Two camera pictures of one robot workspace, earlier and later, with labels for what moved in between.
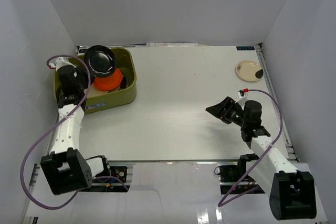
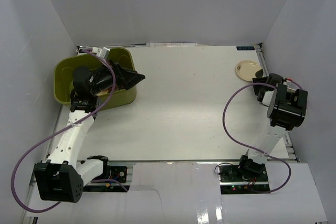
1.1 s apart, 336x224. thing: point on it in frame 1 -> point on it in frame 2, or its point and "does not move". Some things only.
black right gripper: [218, 110] -> [262, 80]
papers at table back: [172, 44] does not move
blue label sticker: [245, 48] does not move
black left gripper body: [87, 77] -> [119, 76]
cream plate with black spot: [249, 71] does not move
